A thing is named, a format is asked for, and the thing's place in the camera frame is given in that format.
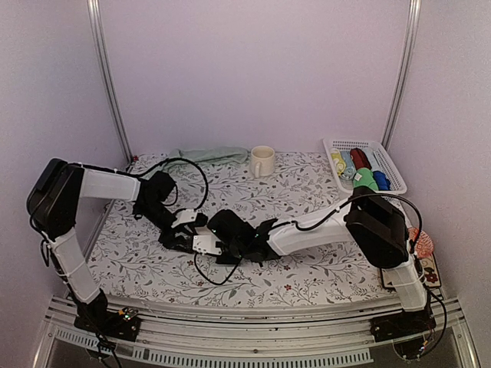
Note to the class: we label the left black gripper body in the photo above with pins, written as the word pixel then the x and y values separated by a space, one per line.
pixel 169 238

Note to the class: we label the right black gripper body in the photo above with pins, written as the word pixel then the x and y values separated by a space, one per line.
pixel 235 251

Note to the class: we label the mint green towel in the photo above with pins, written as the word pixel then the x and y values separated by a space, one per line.
pixel 219 155

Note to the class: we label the cream white towel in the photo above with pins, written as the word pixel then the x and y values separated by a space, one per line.
pixel 202 231

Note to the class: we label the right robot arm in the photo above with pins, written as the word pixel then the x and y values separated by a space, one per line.
pixel 366 218

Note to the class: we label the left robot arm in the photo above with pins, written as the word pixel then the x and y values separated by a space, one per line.
pixel 60 197

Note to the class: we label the floral table mat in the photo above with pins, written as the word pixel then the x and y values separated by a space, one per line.
pixel 127 259

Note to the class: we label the cream ceramic mug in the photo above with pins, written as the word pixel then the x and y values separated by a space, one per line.
pixel 262 161

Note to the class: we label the white plastic basket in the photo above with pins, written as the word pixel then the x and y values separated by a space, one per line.
pixel 379 160

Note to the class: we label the yellow rolled towel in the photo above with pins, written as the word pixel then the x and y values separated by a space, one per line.
pixel 338 161

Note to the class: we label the light blue rolled towel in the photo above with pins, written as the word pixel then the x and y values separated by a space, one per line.
pixel 349 170

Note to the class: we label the green rolled towel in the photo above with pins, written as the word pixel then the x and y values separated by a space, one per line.
pixel 364 177

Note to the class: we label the red rolled towel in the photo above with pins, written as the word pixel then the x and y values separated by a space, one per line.
pixel 359 159

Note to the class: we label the red patterned bowl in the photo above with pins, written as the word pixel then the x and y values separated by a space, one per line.
pixel 424 246

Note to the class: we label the floral square plate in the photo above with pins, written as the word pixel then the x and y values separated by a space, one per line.
pixel 430 274

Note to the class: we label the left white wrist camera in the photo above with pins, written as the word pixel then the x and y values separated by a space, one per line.
pixel 189 217

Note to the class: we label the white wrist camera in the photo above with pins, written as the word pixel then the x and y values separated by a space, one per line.
pixel 189 217
pixel 206 245

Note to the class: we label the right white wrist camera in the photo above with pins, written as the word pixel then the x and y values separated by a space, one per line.
pixel 206 245

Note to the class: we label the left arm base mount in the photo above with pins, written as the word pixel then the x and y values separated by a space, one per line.
pixel 123 324

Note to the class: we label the aluminium front rail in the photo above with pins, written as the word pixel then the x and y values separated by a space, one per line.
pixel 337 335

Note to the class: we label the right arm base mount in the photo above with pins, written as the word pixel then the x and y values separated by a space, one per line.
pixel 402 324

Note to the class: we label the left aluminium frame post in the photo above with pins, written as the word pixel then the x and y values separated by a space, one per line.
pixel 97 30

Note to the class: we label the aluminium frame post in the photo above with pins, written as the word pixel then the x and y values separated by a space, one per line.
pixel 410 39
pixel 97 30

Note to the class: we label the right aluminium frame post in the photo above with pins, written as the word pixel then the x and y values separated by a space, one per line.
pixel 410 39

